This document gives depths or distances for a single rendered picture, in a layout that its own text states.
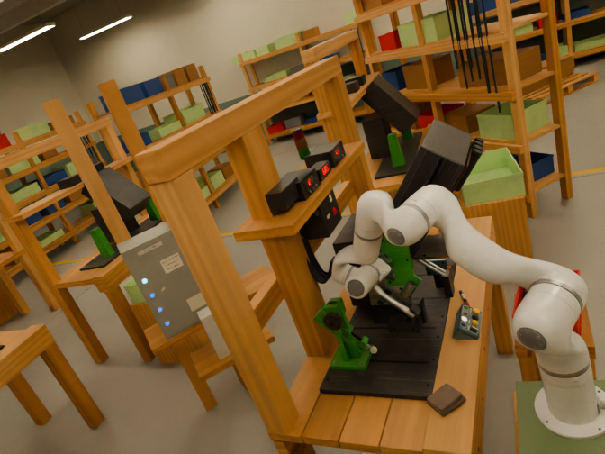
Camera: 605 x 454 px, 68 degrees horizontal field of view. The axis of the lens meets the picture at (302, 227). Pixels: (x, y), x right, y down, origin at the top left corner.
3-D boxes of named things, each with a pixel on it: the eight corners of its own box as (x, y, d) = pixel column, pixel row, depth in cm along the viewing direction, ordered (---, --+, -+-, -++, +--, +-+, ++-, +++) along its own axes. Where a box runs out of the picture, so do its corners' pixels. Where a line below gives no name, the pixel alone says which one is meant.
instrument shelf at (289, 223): (365, 147, 223) (364, 140, 222) (295, 235, 151) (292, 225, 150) (320, 157, 235) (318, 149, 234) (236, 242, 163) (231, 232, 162)
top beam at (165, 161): (342, 71, 240) (338, 54, 237) (171, 180, 120) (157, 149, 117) (327, 76, 244) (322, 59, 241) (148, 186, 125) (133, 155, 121)
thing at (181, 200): (386, 231, 275) (342, 71, 240) (289, 435, 156) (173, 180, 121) (372, 232, 280) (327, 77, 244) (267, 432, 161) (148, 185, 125)
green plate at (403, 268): (419, 277, 187) (410, 229, 184) (414, 284, 180) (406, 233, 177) (392, 279, 193) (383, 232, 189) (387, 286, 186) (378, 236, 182)
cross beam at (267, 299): (355, 194, 261) (350, 180, 258) (250, 348, 157) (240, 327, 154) (347, 195, 263) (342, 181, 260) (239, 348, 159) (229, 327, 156)
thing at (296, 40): (389, 115, 979) (362, 7, 896) (261, 148, 1109) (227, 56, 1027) (392, 109, 1024) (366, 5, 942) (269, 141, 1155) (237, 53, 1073)
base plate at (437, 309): (462, 239, 238) (462, 235, 237) (432, 401, 150) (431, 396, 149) (386, 246, 258) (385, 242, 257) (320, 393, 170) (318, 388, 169)
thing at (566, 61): (555, 82, 789) (553, 57, 773) (599, 80, 717) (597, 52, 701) (502, 106, 762) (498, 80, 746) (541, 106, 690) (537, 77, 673)
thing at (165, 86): (249, 179, 861) (203, 59, 778) (183, 242, 657) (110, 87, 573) (226, 185, 884) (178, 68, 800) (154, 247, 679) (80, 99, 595)
